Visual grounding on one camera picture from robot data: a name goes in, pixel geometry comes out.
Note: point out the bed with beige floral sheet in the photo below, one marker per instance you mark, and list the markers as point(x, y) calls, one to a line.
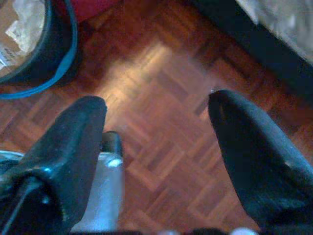
point(288, 22)

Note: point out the large red cushion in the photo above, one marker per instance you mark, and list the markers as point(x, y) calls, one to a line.
point(95, 8)

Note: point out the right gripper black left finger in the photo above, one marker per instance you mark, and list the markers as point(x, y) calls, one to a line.
point(63, 159)

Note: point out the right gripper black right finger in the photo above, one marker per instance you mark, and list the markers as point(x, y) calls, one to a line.
point(256, 159)

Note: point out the black round waste bin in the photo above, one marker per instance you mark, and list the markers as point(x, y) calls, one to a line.
point(58, 49)

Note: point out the brown cardboard piece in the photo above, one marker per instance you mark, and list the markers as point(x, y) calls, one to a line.
point(6, 22)

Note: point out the crumpled clear plastic wrap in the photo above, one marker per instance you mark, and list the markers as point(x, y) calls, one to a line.
point(29, 27)

